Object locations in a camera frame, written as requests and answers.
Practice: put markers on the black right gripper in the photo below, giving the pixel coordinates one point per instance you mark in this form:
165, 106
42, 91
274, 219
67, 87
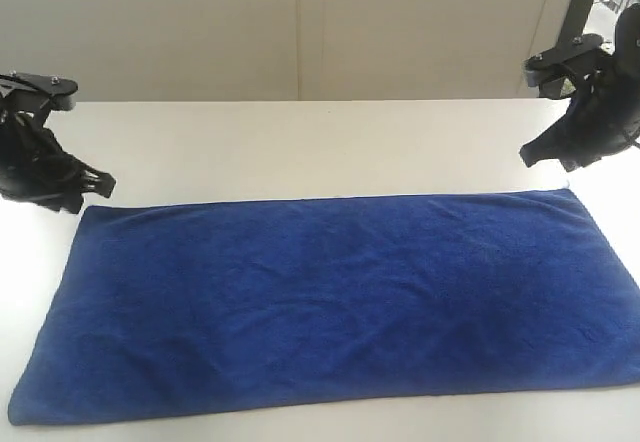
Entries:
604, 120

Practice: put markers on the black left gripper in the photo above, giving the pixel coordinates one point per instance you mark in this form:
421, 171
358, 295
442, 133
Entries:
36, 169

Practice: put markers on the blue terry towel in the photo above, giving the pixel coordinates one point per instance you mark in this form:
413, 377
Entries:
211, 308

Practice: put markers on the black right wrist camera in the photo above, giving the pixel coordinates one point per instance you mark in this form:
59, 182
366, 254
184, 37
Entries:
558, 72

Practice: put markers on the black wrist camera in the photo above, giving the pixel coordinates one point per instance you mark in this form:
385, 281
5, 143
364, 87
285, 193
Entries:
558, 72
31, 93

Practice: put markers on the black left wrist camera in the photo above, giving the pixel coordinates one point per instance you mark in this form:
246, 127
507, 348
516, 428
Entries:
31, 93

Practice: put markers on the dark window frame post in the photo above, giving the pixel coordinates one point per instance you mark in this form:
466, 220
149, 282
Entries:
560, 22

